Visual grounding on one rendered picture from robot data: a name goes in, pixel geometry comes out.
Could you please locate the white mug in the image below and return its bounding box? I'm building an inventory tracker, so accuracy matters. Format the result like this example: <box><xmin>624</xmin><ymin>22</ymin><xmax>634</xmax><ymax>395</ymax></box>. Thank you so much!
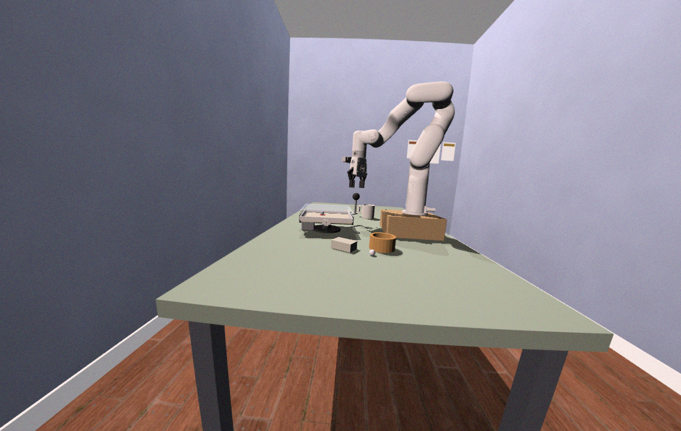
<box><xmin>358</xmin><ymin>204</ymin><xmax>375</xmax><ymax>219</ymax></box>

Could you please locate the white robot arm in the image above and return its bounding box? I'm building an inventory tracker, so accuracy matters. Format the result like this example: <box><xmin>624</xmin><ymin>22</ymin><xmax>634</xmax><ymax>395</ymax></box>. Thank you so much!
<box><xmin>342</xmin><ymin>81</ymin><xmax>455</xmax><ymax>216</ymax></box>

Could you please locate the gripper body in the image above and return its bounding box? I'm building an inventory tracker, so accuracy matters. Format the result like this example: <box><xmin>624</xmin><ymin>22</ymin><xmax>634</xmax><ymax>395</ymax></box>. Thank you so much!
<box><xmin>350</xmin><ymin>156</ymin><xmax>367</xmax><ymax>177</ymax></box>

